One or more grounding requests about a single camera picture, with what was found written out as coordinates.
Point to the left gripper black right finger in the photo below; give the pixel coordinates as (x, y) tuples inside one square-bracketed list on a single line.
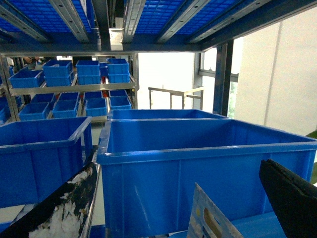
[(293, 199)]

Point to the left gripper black white-worn left finger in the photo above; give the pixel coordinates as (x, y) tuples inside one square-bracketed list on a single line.
[(62, 214)]

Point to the flower gift bag with figures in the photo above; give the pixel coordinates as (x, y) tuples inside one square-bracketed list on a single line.
[(207, 220)]

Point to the large blue bin left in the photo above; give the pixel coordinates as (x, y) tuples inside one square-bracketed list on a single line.
[(38, 156)]

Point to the large blue bin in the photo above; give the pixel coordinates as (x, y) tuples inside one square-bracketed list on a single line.
[(38, 156), (150, 169)]

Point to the large blue bin right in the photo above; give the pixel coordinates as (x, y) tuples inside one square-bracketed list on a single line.
[(150, 169)]

